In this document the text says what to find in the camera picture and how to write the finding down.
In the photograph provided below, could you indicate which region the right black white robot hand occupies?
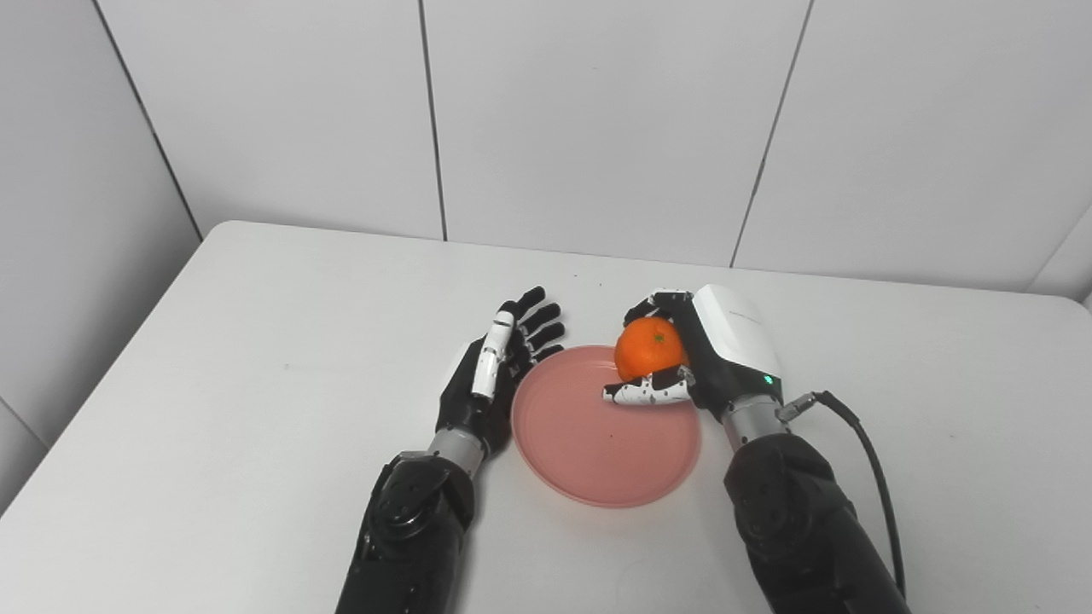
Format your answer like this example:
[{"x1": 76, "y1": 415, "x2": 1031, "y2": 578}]
[{"x1": 602, "y1": 284, "x2": 784, "y2": 424}]

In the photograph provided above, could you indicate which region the pink round plate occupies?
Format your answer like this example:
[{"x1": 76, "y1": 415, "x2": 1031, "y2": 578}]
[{"x1": 511, "y1": 345, "x2": 703, "y2": 509}]

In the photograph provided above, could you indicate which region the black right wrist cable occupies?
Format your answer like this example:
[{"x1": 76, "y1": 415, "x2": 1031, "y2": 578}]
[{"x1": 775, "y1": 390, "x2": 907, "y2": 598}]

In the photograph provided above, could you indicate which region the orange fruit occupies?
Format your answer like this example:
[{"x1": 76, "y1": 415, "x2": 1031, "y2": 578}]
[{"x1": 613, "y1": 316, "x2": 690, "y2": 384}]

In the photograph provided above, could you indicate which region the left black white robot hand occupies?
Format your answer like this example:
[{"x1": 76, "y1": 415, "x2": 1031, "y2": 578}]
[{"x1": 435, "y1": 286, "x2": 567, "y2": 460}]

